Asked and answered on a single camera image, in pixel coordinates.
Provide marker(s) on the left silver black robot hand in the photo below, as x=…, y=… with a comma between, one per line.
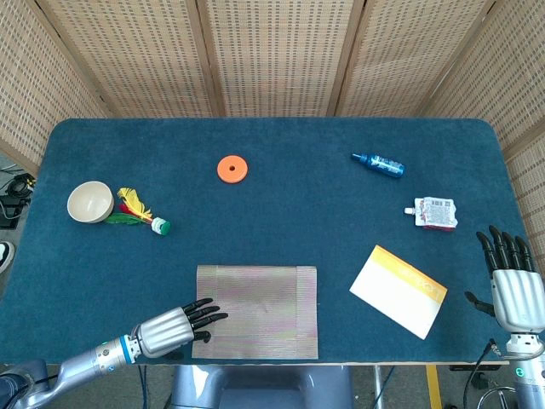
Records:
x=166, y=330

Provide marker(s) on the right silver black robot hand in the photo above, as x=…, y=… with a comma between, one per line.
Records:
x=517, y=298

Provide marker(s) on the grey-brown woven placemat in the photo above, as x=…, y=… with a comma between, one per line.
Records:
x=264, y=311

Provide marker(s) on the beige round bowl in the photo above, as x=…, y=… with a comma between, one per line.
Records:
x=90, y=203

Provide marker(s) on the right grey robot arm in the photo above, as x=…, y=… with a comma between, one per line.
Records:
x=528, y=370

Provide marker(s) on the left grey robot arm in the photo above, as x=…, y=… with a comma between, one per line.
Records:
x=85, y=362

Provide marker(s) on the blue-grey robot torso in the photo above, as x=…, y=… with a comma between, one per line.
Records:
x=259, y=387

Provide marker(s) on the white squeeze pouch with spout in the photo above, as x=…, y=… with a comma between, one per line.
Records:
x=436, y=213

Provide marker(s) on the yellow and white booklet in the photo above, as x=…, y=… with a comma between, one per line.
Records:
x=396, y=294

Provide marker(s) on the feather shuttlecock with green base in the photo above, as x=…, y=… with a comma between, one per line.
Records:
x=135, y=206

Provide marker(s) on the blue carpet table cover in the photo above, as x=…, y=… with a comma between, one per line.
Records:
x=277, y=221

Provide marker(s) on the metal table leg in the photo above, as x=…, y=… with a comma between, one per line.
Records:
x=379, y=387

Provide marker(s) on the orange disc with hole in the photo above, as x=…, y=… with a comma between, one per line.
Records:
x=238, y=170

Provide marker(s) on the black and white shoe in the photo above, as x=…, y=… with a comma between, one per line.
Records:
x=5, y=255

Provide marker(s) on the blue spray bottle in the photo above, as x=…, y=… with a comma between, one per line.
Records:
x=381, y=165

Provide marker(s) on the woven folding screen wooden frame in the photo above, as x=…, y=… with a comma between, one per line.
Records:
x=277, y=55

